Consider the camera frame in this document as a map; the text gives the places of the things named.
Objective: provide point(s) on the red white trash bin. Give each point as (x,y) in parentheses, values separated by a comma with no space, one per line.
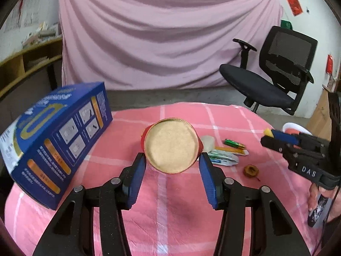
(293,128)

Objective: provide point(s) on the wooden shelf desk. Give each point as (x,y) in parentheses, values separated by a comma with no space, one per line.
(19,67)

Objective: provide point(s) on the black mesh office chair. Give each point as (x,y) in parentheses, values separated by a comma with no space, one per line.
(286,57)

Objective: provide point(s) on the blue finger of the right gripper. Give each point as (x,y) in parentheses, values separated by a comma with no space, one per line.
(286,138)
(273,144)

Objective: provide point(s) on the red hanging lantern ornament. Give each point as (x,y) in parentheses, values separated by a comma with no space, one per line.
(329,65)

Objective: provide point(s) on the wooden cabinet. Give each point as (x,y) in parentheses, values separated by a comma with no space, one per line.
(320,122)

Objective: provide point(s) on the yellow orange wrapper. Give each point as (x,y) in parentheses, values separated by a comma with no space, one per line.
(236,151)

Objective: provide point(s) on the yellow small wrapper piece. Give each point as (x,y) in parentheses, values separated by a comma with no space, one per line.
(268,132)

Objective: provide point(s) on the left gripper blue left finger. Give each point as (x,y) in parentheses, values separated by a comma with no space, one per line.
(71,230)

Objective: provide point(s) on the person's right hand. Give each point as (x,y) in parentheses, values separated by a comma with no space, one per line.
(315,191)

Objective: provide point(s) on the white tissue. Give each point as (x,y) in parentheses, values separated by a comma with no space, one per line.
(208,143)

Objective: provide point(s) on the green battery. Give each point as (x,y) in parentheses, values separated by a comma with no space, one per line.
(234,144)

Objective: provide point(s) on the pink checked tablecloth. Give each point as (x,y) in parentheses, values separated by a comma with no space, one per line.
(172,215)

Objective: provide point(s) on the red diamond wall poster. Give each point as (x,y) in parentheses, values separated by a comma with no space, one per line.
(295,7)

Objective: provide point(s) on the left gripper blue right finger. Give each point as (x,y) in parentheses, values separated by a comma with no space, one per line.
(273,232)

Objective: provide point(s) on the blue cardboard box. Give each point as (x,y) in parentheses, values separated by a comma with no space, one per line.
(43,148)

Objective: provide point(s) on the green wall sign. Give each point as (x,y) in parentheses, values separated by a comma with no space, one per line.
(286,24)

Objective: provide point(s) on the pink hanging sheet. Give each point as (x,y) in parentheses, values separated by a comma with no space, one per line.
(159,44)

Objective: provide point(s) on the white green plastic wrapper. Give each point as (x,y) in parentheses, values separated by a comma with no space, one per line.
(223,158)

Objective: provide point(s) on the stack of papers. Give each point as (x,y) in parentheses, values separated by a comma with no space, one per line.
(44,32)

